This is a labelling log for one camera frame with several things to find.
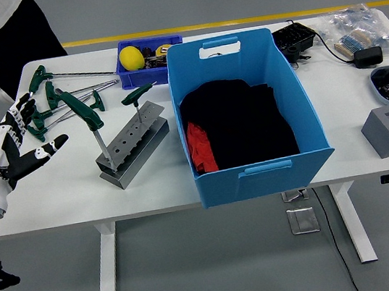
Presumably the white table leg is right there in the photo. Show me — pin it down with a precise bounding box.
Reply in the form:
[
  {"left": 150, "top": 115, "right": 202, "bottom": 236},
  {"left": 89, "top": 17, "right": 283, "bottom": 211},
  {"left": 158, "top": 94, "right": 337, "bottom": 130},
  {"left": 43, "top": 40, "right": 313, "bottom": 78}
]
[
  {"left": 328, "top": 178, "right": 380, "bottom": 267},
  {"left": 87, "top": 221, "right": 126, "bottom": 291}
]

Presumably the large green T-handle wrench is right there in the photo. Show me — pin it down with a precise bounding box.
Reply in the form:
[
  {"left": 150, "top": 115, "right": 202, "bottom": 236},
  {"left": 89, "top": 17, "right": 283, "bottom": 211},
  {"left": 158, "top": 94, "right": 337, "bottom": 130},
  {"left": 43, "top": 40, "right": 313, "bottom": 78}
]
[{"left": 55, "top": 80, "right": 119, "bottom": 180}]

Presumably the black plastic tray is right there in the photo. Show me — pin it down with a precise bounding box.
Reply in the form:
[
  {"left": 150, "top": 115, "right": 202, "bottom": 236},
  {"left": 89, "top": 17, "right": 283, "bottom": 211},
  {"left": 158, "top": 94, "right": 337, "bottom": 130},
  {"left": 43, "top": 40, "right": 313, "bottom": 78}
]
[{"left": 270, "top": 20, "right": 322, "bottom": 67}]

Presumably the red cloth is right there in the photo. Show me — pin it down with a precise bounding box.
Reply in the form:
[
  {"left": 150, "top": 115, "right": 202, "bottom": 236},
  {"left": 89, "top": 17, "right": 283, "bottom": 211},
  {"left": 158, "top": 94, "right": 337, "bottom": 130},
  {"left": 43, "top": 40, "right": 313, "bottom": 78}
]
[{"left": 184, "top": 119, "right": 220, "bottom": 176}]

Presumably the person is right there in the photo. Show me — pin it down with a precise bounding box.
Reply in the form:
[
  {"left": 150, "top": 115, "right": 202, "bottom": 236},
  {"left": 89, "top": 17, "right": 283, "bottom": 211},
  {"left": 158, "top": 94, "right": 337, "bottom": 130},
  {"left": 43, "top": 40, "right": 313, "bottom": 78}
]
[{"left": 0, "top": 0, "right": 74, "bottom": 104}]

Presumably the grey metal tool holder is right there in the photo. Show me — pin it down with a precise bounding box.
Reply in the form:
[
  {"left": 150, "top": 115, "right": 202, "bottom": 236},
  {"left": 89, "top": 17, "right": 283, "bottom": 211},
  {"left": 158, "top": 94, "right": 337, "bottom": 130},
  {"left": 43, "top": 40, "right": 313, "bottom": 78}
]
[{"left": 87, "top": 97, "right": 179, "bottom": 194}]

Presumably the black cloth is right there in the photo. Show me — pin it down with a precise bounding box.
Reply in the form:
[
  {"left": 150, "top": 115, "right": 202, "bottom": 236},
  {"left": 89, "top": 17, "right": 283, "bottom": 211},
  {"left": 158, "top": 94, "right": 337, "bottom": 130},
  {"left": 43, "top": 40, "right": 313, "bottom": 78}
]
[{"left": 175, "top": 69, "right": 302, "bottom": 176}]

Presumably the taped resistor strip bundle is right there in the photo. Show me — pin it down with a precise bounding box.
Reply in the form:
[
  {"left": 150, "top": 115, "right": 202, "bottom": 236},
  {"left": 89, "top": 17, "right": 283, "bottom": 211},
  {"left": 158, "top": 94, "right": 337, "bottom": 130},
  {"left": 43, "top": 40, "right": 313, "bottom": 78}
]
[{"left": 332, "top": 26, "right": 375, "bottom": 62}]

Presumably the black floor cable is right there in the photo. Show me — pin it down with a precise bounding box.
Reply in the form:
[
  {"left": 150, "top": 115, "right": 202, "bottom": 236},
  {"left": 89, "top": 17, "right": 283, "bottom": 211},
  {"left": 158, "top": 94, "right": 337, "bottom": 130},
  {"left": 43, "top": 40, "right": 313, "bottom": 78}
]
[{"left": 310, "top": 183, "right": 362, "bottom": 291}]

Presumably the yellow tape measure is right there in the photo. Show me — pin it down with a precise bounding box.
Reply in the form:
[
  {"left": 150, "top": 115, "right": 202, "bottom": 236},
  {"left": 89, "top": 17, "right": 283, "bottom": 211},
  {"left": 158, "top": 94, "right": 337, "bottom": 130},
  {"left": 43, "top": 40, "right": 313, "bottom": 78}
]
[{"left": 154, "top": 43, "right": 174, "bottom": 58}]

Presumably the yellow lemon-shaped object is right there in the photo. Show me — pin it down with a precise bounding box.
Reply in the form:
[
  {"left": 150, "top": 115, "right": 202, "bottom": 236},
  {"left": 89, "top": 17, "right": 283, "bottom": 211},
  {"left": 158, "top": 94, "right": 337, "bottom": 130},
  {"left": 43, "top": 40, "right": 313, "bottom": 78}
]
[{"left": 117, "top": 43, "right": 147, "bottom": 73}]

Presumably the clear plastic parts bag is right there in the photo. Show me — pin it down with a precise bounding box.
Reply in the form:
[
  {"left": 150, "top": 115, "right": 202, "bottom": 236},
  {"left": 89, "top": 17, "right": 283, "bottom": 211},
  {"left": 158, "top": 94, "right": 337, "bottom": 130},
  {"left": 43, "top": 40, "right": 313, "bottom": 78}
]
[{"left": 313, "top": 0, "right": 389, "bottom": 65}]

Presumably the square metal floor plate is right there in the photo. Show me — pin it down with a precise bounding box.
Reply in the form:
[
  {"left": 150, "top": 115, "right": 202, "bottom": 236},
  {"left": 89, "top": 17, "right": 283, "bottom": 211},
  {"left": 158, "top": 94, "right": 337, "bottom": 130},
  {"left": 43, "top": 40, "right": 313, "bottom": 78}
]
[{"left": 285, "top": 205, "right": 321, "bottom": 237}]

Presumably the small blue parts bin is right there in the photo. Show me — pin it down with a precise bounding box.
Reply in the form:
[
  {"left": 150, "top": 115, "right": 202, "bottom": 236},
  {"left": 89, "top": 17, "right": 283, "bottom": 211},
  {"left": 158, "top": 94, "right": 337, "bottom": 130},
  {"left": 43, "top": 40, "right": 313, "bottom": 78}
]
[{"left": 112, "top": 32, "right": 190, "bottom": 91}]

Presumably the metal floor socket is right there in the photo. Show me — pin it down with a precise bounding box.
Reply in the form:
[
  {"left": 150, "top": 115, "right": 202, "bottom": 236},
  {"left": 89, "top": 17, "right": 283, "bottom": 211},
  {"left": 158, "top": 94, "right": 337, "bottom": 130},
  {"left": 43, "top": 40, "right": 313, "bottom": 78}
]
[{"left": 280, "top": 188, "right": 310, "bottom": 203}]

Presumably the black power adapter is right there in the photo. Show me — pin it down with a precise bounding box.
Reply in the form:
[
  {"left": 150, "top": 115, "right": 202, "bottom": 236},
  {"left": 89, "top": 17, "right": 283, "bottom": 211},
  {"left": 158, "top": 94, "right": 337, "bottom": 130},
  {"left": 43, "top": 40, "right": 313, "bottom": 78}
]
[{"left": 352, "top": 45, "right": 385, "bottom": 70}]

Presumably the large blue plastic box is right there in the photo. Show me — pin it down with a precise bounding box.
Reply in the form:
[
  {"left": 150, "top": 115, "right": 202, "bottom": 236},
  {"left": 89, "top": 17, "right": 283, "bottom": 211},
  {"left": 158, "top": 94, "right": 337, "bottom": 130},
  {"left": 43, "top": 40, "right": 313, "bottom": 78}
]
[{"left": 161, "top": 20, "right": 342, "bottom": 213}]

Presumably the black adapter cable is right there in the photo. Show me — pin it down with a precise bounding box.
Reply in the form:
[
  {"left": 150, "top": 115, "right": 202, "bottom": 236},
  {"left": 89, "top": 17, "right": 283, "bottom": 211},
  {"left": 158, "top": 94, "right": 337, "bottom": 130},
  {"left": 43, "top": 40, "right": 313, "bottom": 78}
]
[{"left": 312, "top": 25, "right": 358, "bottom": 70}]

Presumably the dark hardware pile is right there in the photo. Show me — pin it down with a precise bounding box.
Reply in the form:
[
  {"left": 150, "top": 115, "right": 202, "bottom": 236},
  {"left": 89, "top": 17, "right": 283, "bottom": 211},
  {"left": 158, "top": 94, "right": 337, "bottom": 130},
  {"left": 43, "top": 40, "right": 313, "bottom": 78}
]
[{"left": 141, "top": 43, "right": 169, "bottom": 72}]

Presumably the small green T-handle wrench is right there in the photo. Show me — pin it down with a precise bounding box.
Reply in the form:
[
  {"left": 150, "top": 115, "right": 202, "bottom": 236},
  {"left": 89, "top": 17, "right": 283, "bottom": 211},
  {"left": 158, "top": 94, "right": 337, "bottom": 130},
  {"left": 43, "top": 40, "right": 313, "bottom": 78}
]
[{"left": 118, "top": 81, "right": 164, "bottom": 130}]

